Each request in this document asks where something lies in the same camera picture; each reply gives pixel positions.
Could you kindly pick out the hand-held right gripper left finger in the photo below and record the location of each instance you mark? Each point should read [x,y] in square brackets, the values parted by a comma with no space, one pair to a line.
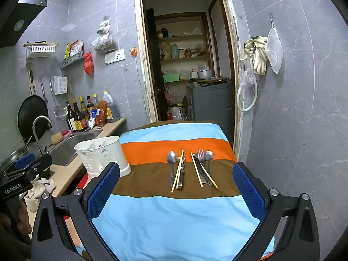
[103,191]

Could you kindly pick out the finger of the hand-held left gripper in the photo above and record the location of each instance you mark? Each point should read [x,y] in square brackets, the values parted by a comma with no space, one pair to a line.
[25,160]
[40,164]

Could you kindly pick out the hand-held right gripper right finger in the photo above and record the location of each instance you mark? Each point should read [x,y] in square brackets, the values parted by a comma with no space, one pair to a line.
[248,193]

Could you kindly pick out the white plastic utensil holder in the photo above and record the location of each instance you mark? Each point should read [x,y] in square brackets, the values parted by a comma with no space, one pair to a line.
[108,152]

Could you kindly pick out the wooden chopstick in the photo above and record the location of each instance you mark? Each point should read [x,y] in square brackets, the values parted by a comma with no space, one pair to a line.
[210,179]
[178,170]
[180,179]
[196,169]

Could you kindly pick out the metal spoon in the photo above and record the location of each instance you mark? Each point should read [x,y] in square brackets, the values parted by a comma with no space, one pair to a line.
[171,157]
[208,156]

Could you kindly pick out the metal fork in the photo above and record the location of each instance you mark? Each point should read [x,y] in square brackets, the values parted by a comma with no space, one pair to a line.
[200,155]

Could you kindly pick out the person's left hand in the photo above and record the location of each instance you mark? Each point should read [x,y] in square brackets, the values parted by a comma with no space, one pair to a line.
[23,220]

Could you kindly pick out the steel basin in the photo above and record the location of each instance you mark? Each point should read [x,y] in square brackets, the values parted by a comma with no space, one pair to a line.
[11,156]

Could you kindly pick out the crumpled white rag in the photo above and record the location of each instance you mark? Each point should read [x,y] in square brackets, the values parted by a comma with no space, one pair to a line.
[39,193]

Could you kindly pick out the stainless steel sink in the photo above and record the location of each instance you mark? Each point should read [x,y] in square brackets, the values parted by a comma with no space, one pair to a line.
[65,149]

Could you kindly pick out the chrome faucet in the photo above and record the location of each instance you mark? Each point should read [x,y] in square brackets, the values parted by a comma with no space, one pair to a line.
[34,133]

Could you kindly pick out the yellow sponge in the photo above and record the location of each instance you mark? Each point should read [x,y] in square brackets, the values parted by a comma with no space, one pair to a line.
[57,139]

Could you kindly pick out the pink soap dish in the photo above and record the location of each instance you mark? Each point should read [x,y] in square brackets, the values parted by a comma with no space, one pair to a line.
[66,133]

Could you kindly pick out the black frying pan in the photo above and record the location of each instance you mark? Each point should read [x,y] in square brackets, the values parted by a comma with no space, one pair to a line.
[30,114]

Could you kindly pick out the dark pump bottle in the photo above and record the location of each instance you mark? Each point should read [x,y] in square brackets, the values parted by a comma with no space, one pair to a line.
[70,119]

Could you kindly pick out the metal strainer ladle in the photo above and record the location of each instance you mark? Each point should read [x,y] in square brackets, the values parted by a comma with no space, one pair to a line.
[61,112]

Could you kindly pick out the dark sauce bottle yellow label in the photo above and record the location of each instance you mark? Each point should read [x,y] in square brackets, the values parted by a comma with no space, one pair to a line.
[79,122]

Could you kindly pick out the beige kitchen counter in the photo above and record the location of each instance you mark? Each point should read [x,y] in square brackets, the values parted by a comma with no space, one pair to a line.
[111,126]

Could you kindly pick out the blue white packet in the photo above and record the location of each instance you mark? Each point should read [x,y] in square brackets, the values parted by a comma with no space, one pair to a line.
[92,119]

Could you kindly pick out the dark metal kitchen tool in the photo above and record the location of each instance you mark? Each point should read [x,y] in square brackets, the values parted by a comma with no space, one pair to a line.
[183,168]

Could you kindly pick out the yellow cap sauce bottle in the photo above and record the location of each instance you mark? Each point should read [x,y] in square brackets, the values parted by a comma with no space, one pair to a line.
[83,108]

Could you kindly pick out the dark sauce bottle red label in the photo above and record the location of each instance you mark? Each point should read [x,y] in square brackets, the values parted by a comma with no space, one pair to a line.
[89,104]

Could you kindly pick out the orange spice bag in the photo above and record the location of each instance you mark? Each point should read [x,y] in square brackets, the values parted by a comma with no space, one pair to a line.
[101,114]

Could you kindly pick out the striped blue orange brown blanket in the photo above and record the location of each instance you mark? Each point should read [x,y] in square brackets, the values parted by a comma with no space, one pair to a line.
[176,223]

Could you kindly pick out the clear bottle yellow cap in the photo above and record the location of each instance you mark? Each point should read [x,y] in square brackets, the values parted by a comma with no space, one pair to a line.
[95,102]

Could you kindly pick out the large oil jug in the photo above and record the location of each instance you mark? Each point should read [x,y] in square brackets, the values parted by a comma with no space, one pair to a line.
[112,108]

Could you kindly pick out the grey washing machine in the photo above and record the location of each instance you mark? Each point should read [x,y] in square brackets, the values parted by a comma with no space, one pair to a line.
[212,100]

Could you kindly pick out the white plastic jug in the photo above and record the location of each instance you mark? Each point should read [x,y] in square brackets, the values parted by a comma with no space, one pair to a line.
[175,113]

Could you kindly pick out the red plastic bag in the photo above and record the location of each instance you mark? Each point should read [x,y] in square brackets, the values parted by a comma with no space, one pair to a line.
[88,64]

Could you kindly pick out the clear plastic bag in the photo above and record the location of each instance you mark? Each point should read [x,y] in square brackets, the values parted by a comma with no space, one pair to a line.
[246,77]

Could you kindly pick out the green yellow seasoning packet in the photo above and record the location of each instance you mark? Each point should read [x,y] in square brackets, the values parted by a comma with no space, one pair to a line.
[67,51]

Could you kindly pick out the red seasoning packets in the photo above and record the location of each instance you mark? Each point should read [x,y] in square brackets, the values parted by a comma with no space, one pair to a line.
[76,47]

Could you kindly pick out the metal pot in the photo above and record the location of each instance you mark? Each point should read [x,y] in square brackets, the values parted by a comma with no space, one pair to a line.
[204,74]

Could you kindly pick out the green box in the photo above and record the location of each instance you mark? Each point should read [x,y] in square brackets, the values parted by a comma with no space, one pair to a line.
[171,77]

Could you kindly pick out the black range hood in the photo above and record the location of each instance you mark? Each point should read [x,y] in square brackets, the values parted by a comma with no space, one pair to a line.
[19,24]

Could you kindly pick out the cream rubber gloves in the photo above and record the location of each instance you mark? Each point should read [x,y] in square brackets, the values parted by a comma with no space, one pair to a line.
[259,57]

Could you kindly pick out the clear bag of dried goods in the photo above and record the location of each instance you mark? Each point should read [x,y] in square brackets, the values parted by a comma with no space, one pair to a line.
[104,42]

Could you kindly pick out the dark wooden door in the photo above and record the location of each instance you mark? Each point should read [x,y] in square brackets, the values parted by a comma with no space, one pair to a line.
[153,59]

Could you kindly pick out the orange plug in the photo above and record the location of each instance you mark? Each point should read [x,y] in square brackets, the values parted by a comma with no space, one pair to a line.
[133,51]

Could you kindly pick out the white mesh bag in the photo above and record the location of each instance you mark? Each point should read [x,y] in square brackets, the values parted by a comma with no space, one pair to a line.
[274,51]

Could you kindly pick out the glass jar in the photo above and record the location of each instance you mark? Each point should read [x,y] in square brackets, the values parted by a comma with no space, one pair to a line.
[181,53]

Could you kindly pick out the green canister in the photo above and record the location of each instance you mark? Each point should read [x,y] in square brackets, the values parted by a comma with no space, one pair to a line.
[174,51]

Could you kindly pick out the wooden pantry shelf unit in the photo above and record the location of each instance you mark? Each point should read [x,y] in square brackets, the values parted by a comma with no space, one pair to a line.
[185,36]

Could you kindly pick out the grey wall shelf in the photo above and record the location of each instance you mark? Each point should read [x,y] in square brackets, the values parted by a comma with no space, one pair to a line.
[71,60]

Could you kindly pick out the white plastic wall basket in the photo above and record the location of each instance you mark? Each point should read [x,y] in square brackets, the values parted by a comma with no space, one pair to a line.
[40,49]

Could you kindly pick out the worn door frame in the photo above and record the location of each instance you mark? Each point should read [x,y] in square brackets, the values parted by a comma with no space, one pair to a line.
[141,59]

